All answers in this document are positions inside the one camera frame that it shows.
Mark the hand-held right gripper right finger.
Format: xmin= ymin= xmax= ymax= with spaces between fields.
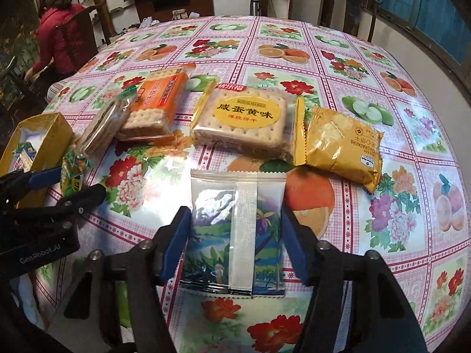
xmin=281 ymin=206 xmax=429 ymax=353

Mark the golden yellow cracker packet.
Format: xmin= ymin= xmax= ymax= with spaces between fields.
xmin=304 ymin=105 xmax=385 ymax=195

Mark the yellow label cracker packet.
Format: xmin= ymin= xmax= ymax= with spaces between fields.
xmin=189 ymin=81 xmax=307 ymax=166

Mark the clear sandwich cracker packet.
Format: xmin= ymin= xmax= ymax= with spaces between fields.
xmin=72 ymin=95 xmax=139 ymax=159

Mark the green snack packet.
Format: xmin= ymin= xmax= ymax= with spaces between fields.
xmin=60 ymin=150 xmax=89 ymax=198

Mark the orange cracker packet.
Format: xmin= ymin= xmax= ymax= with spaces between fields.
xmin=116 ymin=62 xmax=198 ymax=145

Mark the landscape print snack packet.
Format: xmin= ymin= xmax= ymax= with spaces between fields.
xmin=180 ymin=169 xmax=288 ymax=298

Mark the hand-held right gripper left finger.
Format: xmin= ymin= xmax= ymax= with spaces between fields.
xmin=64 ymin=206 xmax=192 ymax=353

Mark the brown wooden chair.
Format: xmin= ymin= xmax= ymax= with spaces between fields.
xmin=55 ymin=2 xmax=113 ymax=67

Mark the yellow cardboard box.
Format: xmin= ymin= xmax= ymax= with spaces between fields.
xmin=0 ymin=112 xmax=74 ymax=210

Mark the blue-tinted window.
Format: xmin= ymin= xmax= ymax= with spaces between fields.
xmin=375 ymin=0 xmax=471 ymax=79

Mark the dark wooden chair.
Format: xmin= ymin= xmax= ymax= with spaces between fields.
xmin=319 ymin=0 xmax=379 ymax=42

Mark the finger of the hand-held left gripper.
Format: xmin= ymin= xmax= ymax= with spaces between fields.
xmin=48 ymin=183 xmax=107 ymax=225
xmin=0 ymin=166 xmax=62 ymax=201

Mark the blue white snack packet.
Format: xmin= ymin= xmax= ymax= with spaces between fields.
xmin=12 ymin=143 xmax=38 ymax=172

